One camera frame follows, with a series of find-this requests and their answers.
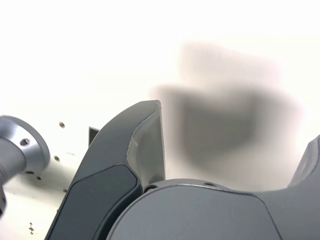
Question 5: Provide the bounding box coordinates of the black tape strip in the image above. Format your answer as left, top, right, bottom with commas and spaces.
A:
88, 126, 101, 148

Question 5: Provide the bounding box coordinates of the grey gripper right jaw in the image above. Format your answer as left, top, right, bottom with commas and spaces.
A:
106, 134, 320, 240

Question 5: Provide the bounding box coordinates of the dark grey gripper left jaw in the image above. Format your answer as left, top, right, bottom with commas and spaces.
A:
44, 99, 168, 240

